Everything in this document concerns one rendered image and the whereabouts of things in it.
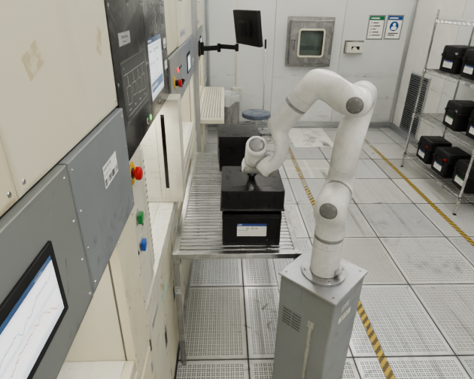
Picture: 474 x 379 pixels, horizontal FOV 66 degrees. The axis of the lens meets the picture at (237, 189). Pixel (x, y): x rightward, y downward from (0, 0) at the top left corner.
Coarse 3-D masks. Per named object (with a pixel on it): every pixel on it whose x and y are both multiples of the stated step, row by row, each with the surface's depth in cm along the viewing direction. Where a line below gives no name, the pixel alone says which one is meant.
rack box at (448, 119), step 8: (448, 104) 377; (456, 104) 364; (464, 104) 360; (472, 104) 361; (448, 112) 376; (456, 112) 360; (464, 112) 357; (448, 120) 375; (456, 120) 362; (464, 120) 361; (456, 128) 365; (464, 128) 364
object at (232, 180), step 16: (224, 176) 175; (240, 176) 175; (256, 176) 175; (272, 176) 176; (224, 192) 161; (240, 192) 161; (256, 192) 161; (272, 192) 162; (224, 208) 165; (240, 208) 165; (256, 208) 165; (272, 208) 165
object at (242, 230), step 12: (228, 216) 168; (240, 216) 168; (252, 216) 168; (264, 216) 168; (276, 216) 168; (228, 228) 170; (240, 228) 171; (252, 228) 171; (264, 228) 171; (276, 228) 171; (228, 240) 174; (240, 240) 174; (252, 240) 174; (264, 240) 174; (276, 240) 174
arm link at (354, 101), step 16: (304, 80) 126; (320, 80) 123; (336, 80) 120; (288, 96) 131; (304, 96) 127; (320, 96) 125; (336, 96) 118; (352, 96) 114; (368, 96) 114; (352, 112) 115; (368, 112) 117
